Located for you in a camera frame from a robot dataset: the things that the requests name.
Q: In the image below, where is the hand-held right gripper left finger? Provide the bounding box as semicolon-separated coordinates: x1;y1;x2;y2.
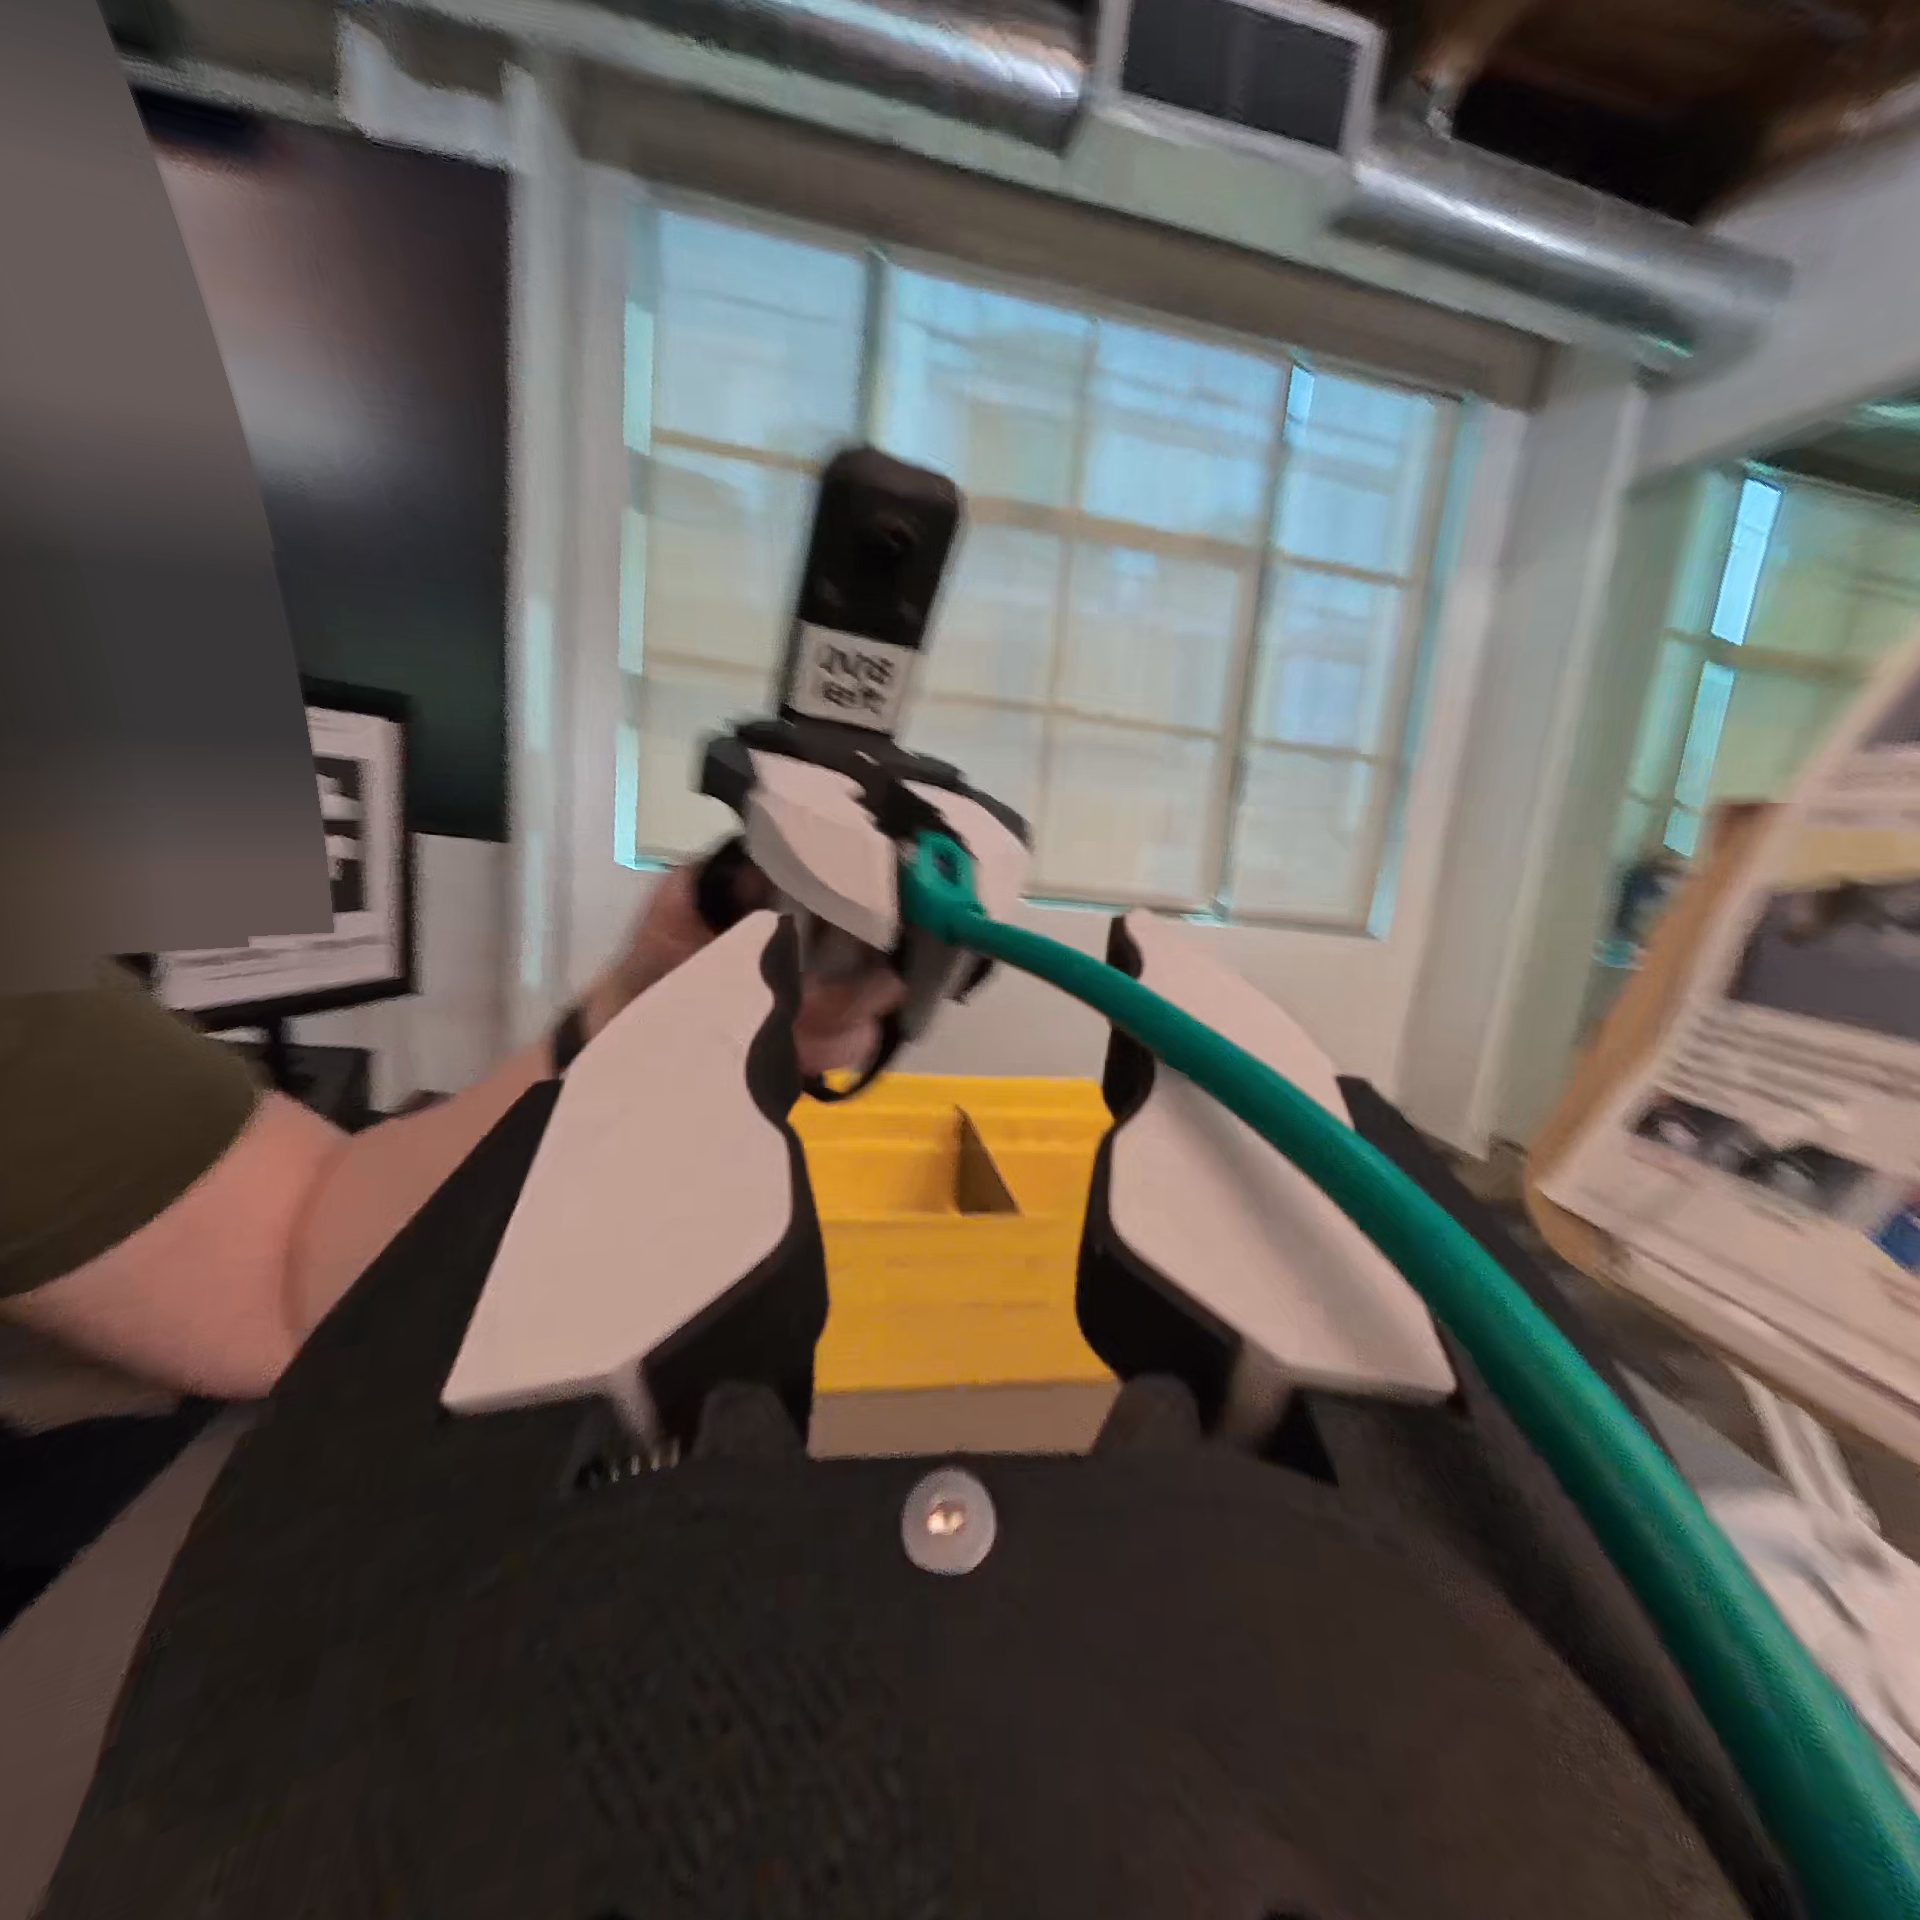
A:
438;906;830;1456

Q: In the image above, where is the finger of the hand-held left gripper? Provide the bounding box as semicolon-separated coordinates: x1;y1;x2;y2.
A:
742;750;906;953
907;779;1034;919

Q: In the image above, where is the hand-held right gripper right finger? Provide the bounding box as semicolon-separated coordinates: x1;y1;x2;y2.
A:
1076;906;1458;1456

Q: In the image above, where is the green ethernet cable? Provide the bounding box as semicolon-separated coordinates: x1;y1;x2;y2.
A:
898;831;1920;1920

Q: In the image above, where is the person's left forearm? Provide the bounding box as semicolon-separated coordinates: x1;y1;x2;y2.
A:
0;1028;591;1403

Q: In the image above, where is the person's left hand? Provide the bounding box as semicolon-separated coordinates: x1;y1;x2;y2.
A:
563;855;907;1097

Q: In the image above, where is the large paned window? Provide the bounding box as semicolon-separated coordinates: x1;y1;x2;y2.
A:
621;201;1468;932
1618;464;1920;901

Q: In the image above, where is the yellow divided plastic bin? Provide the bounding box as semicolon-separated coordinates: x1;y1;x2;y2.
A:
787;1071;1119;1386

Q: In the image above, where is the person's olive shirt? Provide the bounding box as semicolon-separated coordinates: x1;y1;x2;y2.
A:
0;965;262;1300

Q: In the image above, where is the instruction sign with white base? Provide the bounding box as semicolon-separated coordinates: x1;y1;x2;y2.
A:
1533;630;1920;1462

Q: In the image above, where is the ceiling vent grille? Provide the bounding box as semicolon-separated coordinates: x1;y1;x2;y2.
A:
1099;0;1383;152

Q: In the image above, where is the black wall board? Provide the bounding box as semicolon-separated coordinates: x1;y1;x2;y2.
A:
149;91;517;844

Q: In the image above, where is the silver air duct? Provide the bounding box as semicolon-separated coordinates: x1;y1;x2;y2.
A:
497;0;1794;374

